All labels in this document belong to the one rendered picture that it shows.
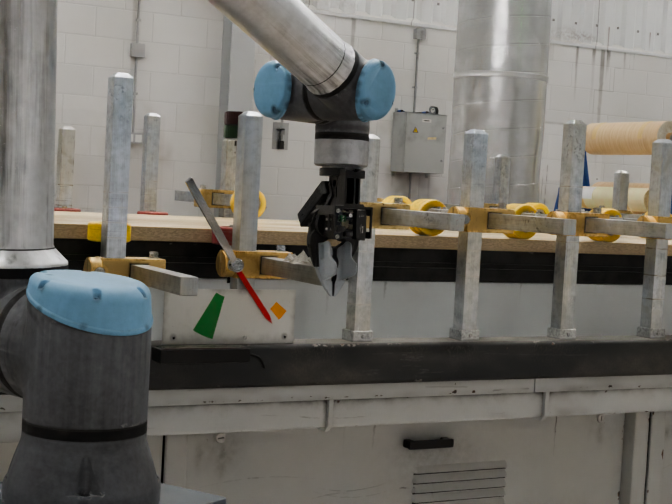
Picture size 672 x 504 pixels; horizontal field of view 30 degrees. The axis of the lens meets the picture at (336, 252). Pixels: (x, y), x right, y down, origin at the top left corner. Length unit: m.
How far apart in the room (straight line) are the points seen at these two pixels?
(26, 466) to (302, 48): 0.69
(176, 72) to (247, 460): 7.46
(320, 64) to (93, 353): 0.57
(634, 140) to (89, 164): 4.09
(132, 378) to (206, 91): 8.56
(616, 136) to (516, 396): 7.15
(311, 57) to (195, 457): 1.07
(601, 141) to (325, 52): 8.14
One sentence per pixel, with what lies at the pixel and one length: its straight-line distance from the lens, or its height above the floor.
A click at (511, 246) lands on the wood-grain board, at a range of 2.86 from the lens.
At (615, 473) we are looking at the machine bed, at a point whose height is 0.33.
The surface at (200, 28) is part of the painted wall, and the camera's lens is 10.04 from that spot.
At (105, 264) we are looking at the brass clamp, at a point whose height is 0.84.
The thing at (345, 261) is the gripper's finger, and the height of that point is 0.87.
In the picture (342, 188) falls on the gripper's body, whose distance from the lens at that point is 2.03.
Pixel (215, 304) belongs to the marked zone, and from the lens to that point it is 2.28.
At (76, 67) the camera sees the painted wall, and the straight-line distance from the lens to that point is 9.70.
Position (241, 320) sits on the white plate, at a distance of 2.31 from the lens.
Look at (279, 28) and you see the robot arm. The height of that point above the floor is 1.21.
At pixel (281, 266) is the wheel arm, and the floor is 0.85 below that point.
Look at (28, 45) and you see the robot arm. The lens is 1.64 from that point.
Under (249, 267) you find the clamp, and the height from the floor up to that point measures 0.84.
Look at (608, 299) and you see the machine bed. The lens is 3.06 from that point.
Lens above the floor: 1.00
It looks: 3 degrees down
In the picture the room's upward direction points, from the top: 3 degrees clockwise
